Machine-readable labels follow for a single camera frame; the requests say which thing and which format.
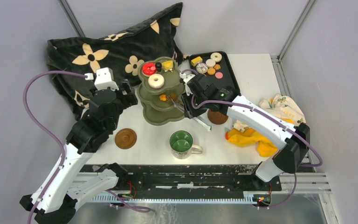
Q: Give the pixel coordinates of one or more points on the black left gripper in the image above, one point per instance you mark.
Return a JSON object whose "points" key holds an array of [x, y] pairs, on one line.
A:
{"points": [[129, 98]]}

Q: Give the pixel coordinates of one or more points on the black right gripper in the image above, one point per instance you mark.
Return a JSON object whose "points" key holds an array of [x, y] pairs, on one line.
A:
{"points": [[193, 111]]}

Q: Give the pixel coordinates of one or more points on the chocolate striped white donut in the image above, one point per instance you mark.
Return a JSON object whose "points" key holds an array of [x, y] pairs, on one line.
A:
{"points": [[201, 68]]}

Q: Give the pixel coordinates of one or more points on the metal serving tongs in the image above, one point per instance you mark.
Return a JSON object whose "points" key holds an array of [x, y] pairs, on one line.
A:
{"points": [[184, 104]]}

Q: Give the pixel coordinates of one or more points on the white glazed donut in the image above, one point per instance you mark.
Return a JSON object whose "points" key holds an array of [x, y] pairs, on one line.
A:
{"points": [[216, 56]]}

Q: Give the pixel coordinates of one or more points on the orange fish biscuit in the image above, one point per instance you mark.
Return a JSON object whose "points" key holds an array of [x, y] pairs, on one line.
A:
{"points": [[168, 97]]}

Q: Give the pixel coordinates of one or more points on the green three-tier serving stand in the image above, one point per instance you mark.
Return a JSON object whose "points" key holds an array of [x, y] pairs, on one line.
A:
{"points": [[157, 112]]}

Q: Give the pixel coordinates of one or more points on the white ring donut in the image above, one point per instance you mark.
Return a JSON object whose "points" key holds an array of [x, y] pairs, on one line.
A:
{"points": [[156, 81]]}

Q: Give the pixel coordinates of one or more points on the red flower donut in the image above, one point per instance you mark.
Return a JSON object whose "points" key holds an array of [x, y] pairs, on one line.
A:
{"points": [[149, 69]]}

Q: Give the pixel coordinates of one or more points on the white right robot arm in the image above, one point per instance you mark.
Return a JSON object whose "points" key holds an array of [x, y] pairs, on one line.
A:
{"points": [[288, 138]]}

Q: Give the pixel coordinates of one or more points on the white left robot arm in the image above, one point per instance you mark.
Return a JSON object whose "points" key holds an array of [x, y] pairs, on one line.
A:
{"points": [[55, 202]]}

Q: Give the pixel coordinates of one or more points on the pink macaron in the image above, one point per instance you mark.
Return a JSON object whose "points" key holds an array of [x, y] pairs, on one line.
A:
{"points": [[219, 75]]}

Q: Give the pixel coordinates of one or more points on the yellow layered cake slice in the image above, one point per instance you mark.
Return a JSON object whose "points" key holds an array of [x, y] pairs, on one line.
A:
{"points": [[195, 61]]}

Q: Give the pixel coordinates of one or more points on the white round pastry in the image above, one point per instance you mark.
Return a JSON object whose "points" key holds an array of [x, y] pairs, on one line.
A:
{"points": [[210, 63]]}

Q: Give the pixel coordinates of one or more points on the orange flower biscuit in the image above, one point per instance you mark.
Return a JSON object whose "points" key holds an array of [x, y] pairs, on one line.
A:
{"points": [[217, 67]]}

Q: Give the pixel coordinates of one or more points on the black dessert tray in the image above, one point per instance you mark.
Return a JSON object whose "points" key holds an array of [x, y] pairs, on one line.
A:
{"points": [[228, 79]]}

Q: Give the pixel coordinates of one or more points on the brown wooden coaster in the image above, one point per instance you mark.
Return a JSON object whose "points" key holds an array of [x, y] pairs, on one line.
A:
{"points": [[216, 118], [125, 138]]}

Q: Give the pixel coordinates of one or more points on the black floral pillow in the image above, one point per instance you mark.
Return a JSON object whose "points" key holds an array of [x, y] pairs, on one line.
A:
{"points": [[123, 52]]}

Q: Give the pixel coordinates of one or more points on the green enamel mug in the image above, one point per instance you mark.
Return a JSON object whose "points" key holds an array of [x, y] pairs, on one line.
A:
{"points": [[182, 145]]}

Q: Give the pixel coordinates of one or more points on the yellow cloth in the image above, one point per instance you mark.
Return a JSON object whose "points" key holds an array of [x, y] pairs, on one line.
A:
{"points": [[242, 136]]}

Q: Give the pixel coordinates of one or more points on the white patterned cloth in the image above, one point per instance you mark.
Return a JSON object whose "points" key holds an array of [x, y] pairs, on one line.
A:
{"points": [[283, 107]]}

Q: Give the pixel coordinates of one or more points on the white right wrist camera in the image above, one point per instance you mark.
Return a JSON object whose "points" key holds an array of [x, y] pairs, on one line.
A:
{"points": [[186, 77]]}

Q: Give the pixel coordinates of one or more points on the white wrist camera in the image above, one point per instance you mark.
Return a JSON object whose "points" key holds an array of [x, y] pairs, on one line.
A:
{"points": [[105, 79], [186, 77]]}

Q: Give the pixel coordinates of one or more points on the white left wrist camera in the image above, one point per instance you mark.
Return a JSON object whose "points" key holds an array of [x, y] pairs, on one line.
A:
{"points": [[105, 79]]}

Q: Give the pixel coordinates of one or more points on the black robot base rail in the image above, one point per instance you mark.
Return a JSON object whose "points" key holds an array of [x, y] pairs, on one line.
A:
{"points": [[194, 181]]}

